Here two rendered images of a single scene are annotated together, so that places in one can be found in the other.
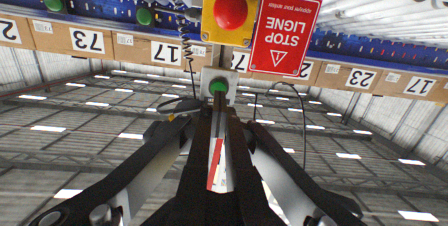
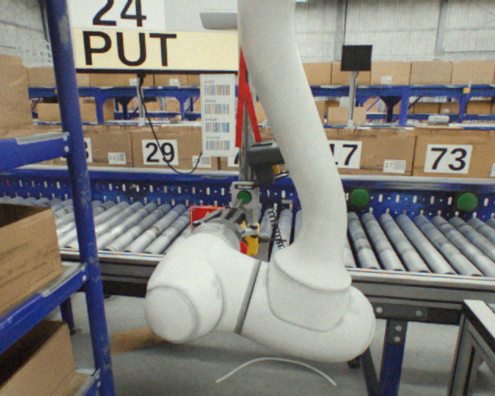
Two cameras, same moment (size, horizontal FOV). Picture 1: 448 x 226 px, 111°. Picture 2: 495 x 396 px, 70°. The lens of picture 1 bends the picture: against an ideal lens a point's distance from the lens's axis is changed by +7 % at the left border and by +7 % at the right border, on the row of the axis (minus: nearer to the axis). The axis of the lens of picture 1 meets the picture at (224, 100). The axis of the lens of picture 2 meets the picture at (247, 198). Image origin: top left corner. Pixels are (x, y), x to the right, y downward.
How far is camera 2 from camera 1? 0.68 m
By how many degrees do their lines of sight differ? 36
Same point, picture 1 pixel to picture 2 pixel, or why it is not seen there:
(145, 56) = (369, 146)
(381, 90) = not seen: hidden behind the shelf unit
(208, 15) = (251, 243)
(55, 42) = (494, 152)
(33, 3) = not seen: outside the picture
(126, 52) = (396, 149)
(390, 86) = not seen: hidden behind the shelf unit
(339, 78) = (102, 146)
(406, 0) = (133, 249)
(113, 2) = (397, 207)
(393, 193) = not seen: outside the picture
